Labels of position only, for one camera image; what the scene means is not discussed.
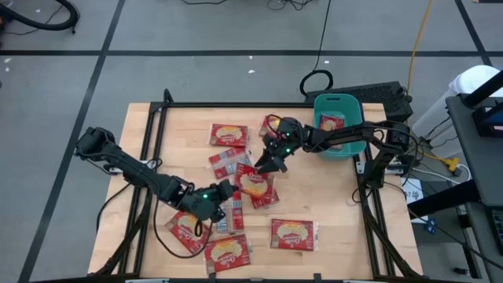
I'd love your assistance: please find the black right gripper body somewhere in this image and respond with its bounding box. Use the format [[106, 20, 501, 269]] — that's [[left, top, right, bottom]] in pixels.
[[266, 129, 303, 161]]

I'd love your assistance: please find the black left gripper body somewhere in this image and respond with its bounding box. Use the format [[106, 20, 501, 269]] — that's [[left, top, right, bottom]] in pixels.
[[187, 181, 224, 223]]

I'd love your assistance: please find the red popcorn bag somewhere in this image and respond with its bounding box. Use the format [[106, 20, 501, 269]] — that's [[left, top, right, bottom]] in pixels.
[[250, 187, 281, 211], [214, 190, 245, 236], [207, 147, 253, 181], [259, 114, 282, 138], [233, 163, 275, 198], [270, 219, 319, 252], [207, 123, 250, 149], [163, 211, 213, 255], [318, 112, 347, 133], [203, 234, 253, 275]]

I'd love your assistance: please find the teal plastic basket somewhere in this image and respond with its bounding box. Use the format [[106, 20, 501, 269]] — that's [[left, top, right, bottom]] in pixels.
[[313, 93, 367, 161]]

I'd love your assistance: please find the black perforated computer case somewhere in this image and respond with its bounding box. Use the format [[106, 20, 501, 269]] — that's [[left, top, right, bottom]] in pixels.
[[304, 81, 414, 123]]

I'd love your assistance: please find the white paper sheet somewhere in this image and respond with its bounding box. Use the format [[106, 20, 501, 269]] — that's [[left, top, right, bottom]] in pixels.
[[400, 177, 424, 205]]

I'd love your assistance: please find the yellow power plug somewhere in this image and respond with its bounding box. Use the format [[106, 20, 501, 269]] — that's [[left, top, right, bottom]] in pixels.
[[422, 151, 461, 173]]

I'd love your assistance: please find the grey equipment cart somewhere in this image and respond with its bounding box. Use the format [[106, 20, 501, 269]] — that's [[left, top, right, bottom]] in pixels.
[[446, 94, 503, 283]]

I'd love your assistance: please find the white plastic bin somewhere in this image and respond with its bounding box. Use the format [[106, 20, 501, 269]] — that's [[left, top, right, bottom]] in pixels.
[[411, 64, 503, 138]]

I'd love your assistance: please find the black device with screen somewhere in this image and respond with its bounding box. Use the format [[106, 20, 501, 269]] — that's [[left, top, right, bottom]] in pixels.
[[472, 105, 503, 138]]

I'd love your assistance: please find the black pole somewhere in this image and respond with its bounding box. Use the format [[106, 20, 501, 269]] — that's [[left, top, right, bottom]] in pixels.
[[462, 70, 503, 109]]

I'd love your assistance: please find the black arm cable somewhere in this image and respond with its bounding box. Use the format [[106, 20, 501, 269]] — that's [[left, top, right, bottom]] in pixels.
[[96, 156, 215, 260]]

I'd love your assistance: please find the black hanging cable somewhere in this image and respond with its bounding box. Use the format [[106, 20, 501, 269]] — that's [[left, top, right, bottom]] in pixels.
[[299, 0, 334, 98]]

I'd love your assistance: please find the thick yellow hanging cable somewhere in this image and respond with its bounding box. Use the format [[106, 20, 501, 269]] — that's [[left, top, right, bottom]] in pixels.
[[406, 0, 434, 95]]

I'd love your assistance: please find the black vacuum hose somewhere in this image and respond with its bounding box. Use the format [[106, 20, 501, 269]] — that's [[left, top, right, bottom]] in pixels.
[[0, 0, 79, 32]]

